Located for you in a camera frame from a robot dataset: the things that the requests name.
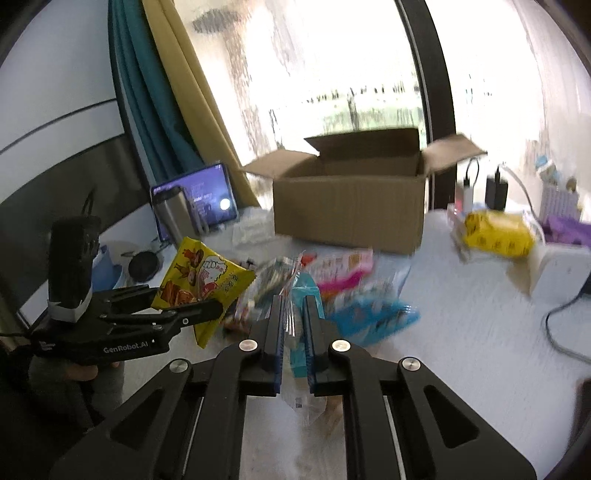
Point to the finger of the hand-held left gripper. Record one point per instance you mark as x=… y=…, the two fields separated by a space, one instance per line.
x=129 y=296
x=203 y=309

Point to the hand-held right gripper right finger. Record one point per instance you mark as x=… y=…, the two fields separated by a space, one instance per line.
x=309 y=344

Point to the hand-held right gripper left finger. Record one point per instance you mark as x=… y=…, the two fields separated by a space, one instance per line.
x=277 y=344

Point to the clear light blue snack packet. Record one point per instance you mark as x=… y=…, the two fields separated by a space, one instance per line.
x=295 y=323

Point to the yellow snack packet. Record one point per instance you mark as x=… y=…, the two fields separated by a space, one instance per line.
x=203 y=277

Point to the colourful clear snack packet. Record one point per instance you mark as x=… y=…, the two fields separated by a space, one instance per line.
x=265 y=286

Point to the pink snack packet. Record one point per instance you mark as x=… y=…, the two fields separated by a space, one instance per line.
x=339 y=270

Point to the brown cardboard box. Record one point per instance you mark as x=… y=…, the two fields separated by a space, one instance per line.
x=351 y=212

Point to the person's left hand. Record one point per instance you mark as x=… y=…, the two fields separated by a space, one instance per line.
x=78 y=373

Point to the black round object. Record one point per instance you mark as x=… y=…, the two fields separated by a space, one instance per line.
x=144 y=265

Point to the white plastic bag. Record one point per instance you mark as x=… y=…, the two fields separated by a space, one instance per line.
x=251 y=228

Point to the tablet with lit screen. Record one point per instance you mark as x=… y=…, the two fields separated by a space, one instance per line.
x=214 y=194

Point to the teal curtain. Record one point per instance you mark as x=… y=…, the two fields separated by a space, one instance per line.
x=147 y=106

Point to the yellow curtain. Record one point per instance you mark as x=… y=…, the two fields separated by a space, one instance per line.
x=194 y=92

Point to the white power bank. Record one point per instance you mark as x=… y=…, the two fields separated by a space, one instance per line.
x=465 y=196

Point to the yellow plastic bag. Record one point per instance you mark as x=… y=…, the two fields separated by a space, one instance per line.
x=498 y=233

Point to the black charger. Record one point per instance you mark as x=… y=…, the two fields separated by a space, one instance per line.
x=496 y=191

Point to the white box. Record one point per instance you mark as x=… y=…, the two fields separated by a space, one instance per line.
x=561 y=272

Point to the purple crumpled packet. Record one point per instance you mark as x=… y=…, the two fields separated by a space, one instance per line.
x=570 y=228

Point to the white perforated basket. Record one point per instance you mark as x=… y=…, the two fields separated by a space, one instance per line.
x=558 y=201

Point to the black window frame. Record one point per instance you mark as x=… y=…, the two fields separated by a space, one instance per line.
x=431 y=92

